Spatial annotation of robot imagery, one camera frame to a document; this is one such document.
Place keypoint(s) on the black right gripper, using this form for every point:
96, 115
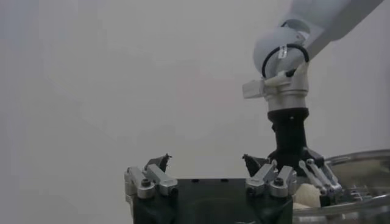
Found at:
289, 137

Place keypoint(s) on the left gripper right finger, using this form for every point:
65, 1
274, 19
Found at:
262, 179

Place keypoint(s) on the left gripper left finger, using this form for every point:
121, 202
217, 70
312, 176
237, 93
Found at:
161, 181

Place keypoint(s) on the white steamed baozi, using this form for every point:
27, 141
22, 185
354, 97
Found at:
307, 194

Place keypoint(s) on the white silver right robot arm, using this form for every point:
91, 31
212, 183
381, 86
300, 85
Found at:
274, 42

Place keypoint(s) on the stainless steel steamer basket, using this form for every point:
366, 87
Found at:
359, 173

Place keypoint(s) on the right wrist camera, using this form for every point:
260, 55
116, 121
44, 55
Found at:
253, 89

